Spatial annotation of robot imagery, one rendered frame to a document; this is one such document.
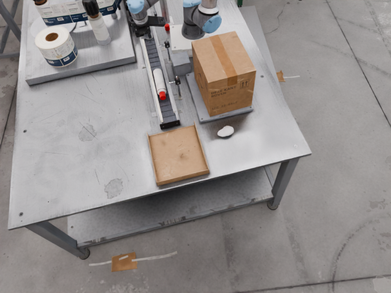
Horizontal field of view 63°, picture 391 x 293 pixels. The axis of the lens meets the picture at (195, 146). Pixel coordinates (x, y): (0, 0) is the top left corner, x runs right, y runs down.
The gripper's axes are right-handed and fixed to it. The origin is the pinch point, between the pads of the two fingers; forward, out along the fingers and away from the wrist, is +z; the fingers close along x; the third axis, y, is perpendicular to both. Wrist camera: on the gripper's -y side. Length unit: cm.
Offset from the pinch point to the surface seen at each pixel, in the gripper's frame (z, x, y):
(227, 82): -22, 43, -31
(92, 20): 7.4, -21.5, 31.0
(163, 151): -5, 65, 8
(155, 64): 14.1, 11.1, 1.7
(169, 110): -0.6, 44.1, -0.2
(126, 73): 19.2, 10.0, 20.4
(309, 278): 46, 162, -60
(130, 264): 56, 127, 52
